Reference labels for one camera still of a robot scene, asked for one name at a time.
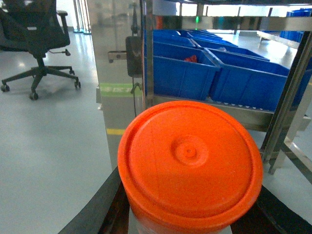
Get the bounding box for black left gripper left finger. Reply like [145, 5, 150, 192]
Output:
[60, 168, 129, 234]

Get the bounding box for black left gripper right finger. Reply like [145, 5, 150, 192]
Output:
[231, 186, 312, 234]

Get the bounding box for orange cylindrical capacitor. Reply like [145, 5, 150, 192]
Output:
[117, 101, 263, 234]

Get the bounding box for large blue plastic bin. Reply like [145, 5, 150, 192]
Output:
[205, 48, 290, 111]

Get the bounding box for blue plastic bin behind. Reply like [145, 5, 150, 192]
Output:
[153, 42, 220, 100]

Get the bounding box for black mesh office chair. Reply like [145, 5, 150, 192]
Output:
[0, 0, 81, 100]

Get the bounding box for stainless steel roller rack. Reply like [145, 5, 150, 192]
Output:
[139, 0, 312, 180]

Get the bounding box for black box on post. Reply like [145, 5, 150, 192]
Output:
[125, 36, 142, 78]

